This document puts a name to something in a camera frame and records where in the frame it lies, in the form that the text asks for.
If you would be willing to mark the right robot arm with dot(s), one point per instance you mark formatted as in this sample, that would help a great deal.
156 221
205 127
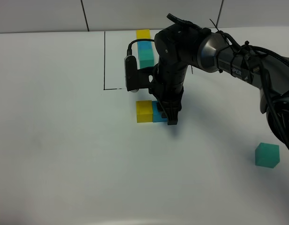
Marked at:
185 44

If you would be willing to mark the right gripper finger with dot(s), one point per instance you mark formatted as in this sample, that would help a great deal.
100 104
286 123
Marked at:
171 114
160 112

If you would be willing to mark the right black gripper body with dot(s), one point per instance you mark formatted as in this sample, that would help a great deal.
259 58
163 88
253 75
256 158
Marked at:
169 79

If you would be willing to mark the blue template block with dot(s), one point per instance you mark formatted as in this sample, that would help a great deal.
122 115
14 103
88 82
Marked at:
144 45

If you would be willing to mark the green template block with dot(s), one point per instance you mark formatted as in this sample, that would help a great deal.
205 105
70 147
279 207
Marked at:
146 58

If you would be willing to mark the yellow template block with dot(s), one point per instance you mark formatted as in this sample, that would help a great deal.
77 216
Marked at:
143 34

